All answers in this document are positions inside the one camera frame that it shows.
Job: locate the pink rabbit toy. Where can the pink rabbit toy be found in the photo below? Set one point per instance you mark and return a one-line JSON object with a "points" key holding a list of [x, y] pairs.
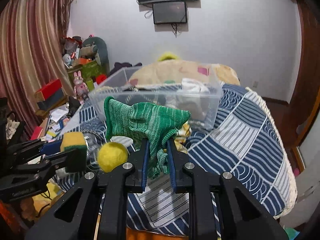
{"points": [[80, 87]]}

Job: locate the green knitted glove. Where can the green knitted glove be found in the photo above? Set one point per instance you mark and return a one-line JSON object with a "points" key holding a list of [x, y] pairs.
{"points": [[145, 120]]}

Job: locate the red plush item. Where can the red plush item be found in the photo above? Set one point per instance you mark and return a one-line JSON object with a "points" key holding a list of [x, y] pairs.
{"points": [[101, 78]]}

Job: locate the yellow felt ball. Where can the yellow felt ball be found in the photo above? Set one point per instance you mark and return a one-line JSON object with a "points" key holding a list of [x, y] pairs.
{"points": [[111, 155]]}

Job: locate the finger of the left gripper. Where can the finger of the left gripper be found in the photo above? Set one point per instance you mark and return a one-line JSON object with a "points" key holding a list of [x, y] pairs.
{"points": [[57, 159], [32, 149]]}

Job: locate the green cardboard box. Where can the green cardboard box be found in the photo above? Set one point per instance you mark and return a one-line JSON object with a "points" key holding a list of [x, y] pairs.
{"points": [[88, 71]]}

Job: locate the floral fabric scrunchie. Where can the floral fabric scrunchie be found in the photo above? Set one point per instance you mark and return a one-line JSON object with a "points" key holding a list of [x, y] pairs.
{"points": [[181, 136]]}

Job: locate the wooden door frame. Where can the wooden door frame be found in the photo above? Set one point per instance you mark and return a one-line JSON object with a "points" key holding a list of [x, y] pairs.
{"points": [[294, 119]]}

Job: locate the white cloth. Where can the white cloth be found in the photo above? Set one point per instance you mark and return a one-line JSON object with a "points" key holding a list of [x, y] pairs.
{"points": [[194, 97]]}

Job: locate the small wall monitor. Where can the small wall monitor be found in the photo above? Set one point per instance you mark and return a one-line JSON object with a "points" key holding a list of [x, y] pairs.
{"points": [[169, 12]]}

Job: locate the yellow green sponge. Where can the yellow green sponge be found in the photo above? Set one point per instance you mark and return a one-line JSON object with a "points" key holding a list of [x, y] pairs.
{"points": [[75, 144]]}

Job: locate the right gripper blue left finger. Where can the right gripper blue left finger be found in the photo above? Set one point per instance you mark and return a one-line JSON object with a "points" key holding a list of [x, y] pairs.
{"points": [[144, 170]]}

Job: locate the dark purple clothing pile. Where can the dark purple clothing pile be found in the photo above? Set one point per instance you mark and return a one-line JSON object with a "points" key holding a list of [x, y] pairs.
{"points": [[118, 66]]}

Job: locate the striped red-brown curtain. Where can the striped red-brown curtain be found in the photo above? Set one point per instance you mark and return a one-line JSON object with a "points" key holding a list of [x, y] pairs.
{"points": [[31, 53]]}

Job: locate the beige fluffy blanket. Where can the beige fluffy blanket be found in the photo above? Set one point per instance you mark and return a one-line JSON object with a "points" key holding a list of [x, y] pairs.
{"points": [[173, 71]]}

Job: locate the grey green plush toy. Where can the grey green plush toy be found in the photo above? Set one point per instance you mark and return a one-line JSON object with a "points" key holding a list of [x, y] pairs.
{"points": [[95, 48]]}

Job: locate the blue patterned bed cover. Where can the blue patterned bed cover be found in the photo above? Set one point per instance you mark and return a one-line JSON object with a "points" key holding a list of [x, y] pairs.
{"points": [[243, 141]]}

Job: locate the red shoe box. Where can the red shoe box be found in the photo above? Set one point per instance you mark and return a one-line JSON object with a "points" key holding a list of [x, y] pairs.
{"points": [[47, 90]]}

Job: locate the clear plastic storage bin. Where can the clear plastic storage bin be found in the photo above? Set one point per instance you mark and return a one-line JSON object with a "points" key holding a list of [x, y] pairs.
{"points": [[117, 86]]}

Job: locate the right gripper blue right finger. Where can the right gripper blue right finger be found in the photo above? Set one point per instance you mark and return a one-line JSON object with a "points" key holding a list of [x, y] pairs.
{"points": [[171, 152]]}

